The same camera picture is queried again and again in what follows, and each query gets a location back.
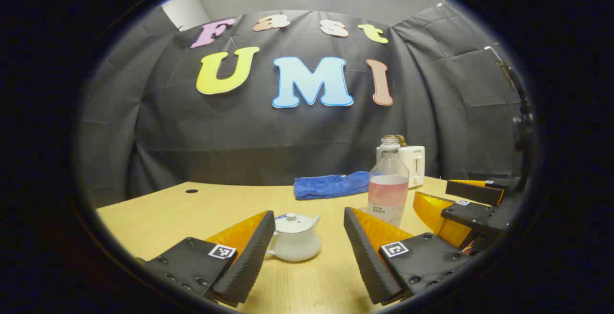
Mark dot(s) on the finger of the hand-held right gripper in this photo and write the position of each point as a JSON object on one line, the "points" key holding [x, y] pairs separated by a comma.
{"points": [[475, 215], [472, 193]]}

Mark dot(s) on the white ceramic teacup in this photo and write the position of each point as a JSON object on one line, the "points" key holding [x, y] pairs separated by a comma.
{"points": [[295, 247]]}

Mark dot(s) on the white toaster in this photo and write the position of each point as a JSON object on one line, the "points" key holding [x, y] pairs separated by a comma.
{"points": [[416, 160]]}

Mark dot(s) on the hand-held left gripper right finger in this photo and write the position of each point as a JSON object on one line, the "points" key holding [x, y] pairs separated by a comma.
{"points": [[364, 256]]}

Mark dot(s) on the blue towel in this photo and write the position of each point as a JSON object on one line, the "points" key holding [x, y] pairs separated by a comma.
{"points": [[326, 185]]}

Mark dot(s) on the clear water bottle pink label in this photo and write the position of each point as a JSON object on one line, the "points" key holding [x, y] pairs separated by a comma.
{"points": [[387, 194]]}

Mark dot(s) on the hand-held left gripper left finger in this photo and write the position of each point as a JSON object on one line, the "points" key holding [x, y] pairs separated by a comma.
{"points": [[249, 261]]}

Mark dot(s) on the brown bread slice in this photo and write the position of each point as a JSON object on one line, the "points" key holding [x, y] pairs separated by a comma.
{"points": [[404, 140]]}

